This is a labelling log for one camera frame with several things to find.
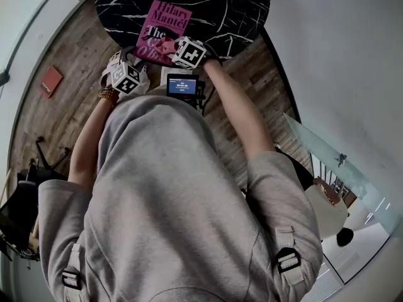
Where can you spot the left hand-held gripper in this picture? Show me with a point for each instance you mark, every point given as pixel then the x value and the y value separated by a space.
pixel 126 79

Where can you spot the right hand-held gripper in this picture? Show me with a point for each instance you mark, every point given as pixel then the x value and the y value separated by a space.
pixel 189 53

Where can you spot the pink book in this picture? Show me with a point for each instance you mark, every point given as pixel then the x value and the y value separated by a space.
pixel 163 17

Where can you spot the person's right forearm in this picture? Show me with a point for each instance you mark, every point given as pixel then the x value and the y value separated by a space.
pixel 233 105

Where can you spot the person's left forearm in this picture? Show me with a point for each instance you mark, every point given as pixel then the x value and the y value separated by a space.
pixel 88 137

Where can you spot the red book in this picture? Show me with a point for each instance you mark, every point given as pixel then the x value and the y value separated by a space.
pixel 50 82

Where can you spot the black chest-mounted screen device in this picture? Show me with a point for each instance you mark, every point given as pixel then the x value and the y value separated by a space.
pixel 182 87

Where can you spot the black marble round table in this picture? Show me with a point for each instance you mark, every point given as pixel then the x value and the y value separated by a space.
pixel 220 5

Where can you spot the black office chair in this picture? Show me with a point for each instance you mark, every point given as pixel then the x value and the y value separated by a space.
pixel 47 165

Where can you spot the glass railing panel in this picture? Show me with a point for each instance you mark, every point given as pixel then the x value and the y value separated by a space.
pixel 330 162

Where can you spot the metal glass clamp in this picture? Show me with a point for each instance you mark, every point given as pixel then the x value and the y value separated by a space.
pixel 341 160

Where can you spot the dark metal stair railing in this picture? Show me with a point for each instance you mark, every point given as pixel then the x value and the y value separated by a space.
pixel 341 187

